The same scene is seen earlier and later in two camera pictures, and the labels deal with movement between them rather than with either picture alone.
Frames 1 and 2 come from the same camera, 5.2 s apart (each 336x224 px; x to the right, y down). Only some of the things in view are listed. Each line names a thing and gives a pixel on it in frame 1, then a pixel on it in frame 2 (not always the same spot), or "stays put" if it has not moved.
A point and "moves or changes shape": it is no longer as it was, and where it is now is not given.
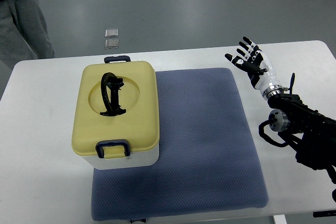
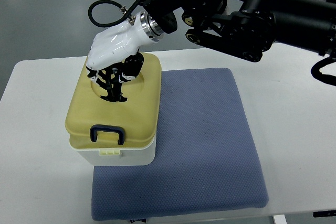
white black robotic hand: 256,64 → 114,59
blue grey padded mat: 208,159 stays put
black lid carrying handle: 109,88 → 112,78
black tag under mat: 143,220 stays put
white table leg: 280,219 stays put
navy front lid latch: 101,144 → 94,128
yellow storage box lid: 139,95 moves or changes shape
